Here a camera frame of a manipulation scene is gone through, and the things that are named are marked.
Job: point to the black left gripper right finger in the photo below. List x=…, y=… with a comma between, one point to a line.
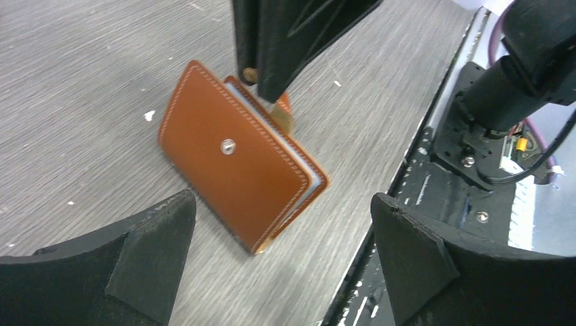
x=440, y=275

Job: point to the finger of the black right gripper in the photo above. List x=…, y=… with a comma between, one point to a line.
x=293, y=33
x=246, y=26

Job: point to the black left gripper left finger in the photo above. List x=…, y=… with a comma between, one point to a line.
x=126, y=273

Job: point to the brown leather card holder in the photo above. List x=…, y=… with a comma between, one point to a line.
x=248, y=170

